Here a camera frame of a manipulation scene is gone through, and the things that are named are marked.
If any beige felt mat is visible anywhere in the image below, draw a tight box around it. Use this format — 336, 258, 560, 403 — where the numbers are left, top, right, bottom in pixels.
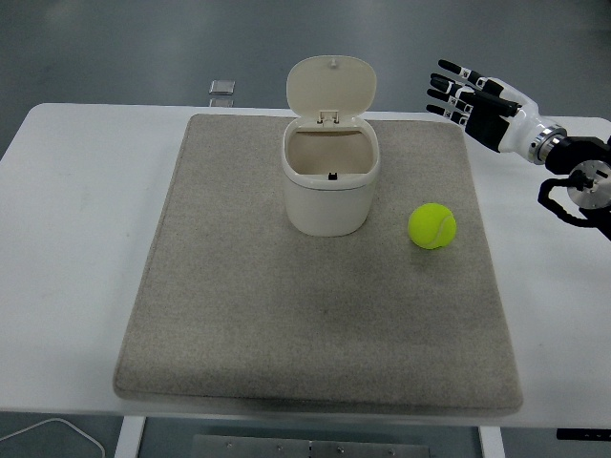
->
112, 113, 525, 415

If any white table leg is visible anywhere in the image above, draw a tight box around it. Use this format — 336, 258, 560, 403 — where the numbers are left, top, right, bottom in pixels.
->
478, 424, 506, 458
114, 415, 148, 458

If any cream bin with hinged lid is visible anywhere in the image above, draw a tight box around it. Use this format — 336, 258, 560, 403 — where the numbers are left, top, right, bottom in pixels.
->
280, 55, 382, 238

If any black table control panel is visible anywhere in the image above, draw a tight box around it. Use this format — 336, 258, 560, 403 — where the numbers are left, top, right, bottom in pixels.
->
556, 427, 611, 442

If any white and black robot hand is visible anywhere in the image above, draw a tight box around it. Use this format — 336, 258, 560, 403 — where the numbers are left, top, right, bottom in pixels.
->
425, 58, 551, 156

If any grey metal plate with screws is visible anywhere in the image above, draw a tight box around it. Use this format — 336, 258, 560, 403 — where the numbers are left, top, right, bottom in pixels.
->
191, 433, 433, 458

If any white cable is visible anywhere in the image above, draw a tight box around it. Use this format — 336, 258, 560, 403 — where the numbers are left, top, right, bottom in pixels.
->
0, 417, 106, 458

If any yellow-green tennis ball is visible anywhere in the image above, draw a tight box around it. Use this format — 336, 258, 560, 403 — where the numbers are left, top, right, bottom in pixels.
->
407, 202, 458, 251

